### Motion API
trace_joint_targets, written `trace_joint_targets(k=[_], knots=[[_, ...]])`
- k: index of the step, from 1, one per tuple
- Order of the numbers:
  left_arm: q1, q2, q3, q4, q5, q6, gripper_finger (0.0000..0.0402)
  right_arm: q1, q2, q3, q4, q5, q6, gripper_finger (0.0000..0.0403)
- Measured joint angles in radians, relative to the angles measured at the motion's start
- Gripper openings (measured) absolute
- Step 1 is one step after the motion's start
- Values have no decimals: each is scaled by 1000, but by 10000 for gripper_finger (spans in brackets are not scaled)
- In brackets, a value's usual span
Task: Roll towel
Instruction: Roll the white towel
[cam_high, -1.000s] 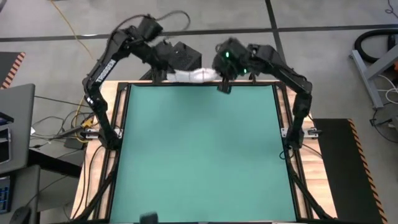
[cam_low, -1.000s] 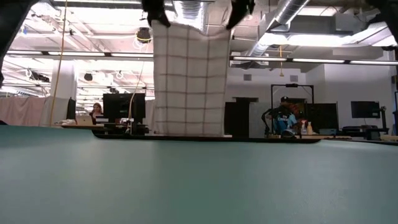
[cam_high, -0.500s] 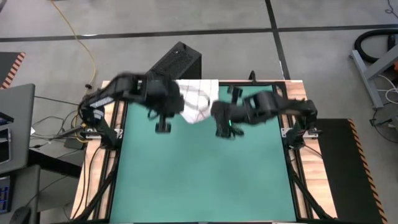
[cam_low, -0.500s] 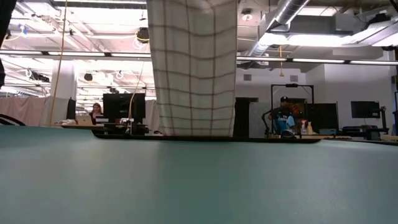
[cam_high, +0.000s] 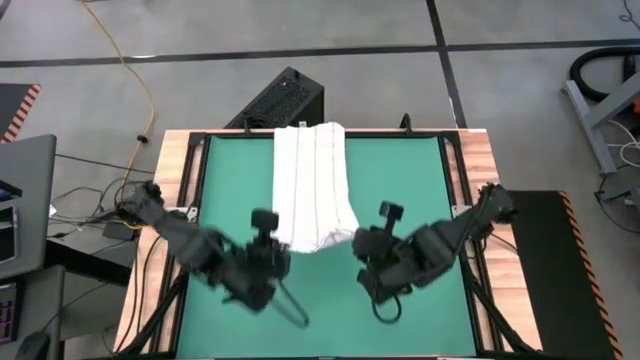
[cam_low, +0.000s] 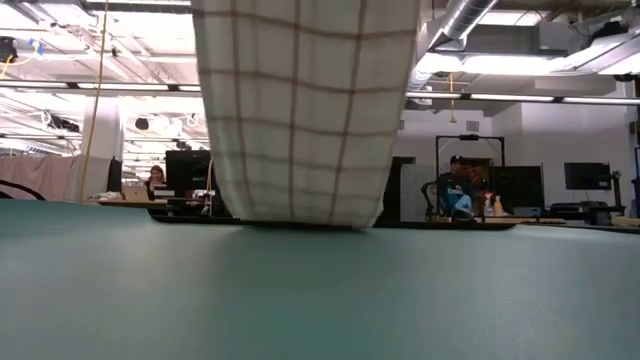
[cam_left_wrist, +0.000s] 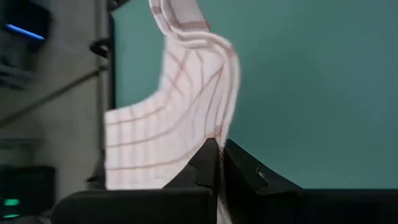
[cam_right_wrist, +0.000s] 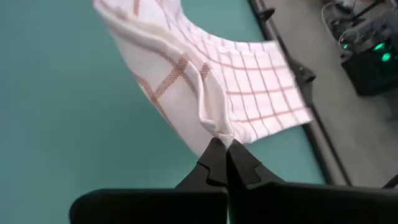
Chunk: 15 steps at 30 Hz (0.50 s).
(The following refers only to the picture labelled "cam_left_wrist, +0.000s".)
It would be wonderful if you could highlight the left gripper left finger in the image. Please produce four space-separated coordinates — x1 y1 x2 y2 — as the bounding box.
51 137 220 224

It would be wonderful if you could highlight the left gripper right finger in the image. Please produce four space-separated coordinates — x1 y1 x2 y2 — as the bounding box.
219 138 398 224

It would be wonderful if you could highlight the white red-checked towel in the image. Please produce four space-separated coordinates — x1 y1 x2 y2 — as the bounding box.
104 0 242 224

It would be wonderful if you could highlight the green table mat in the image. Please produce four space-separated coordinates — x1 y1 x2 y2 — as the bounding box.
110 0 398 190

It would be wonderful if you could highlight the black table clamp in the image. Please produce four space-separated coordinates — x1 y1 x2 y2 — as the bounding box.
89 37 112 59

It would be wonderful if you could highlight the black computer tower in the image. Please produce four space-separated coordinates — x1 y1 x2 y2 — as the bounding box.
0 166 57 224

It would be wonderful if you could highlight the dark device blue light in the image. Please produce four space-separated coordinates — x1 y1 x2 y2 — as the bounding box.
0 0 53 52

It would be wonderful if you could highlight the black metal table frame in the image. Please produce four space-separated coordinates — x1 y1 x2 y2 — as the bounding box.
93 0 118 190

